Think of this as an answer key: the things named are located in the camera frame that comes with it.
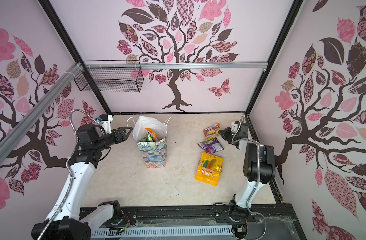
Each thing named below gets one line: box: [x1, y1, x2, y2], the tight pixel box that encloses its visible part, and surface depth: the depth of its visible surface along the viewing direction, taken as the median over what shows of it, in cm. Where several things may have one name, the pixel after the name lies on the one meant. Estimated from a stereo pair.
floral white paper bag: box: [126, 116, 172, 168], surface depth 83 cm
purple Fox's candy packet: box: [197, 137, 225, 154], surface depth 99 cm
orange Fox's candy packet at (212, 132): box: [202, 122, 221, 142], surface depth 101 cm
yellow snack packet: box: [195, 152, 223, 187], surface depth 86 cm
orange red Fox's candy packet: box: [145, 128, 157, 142], surface depth 89 cm
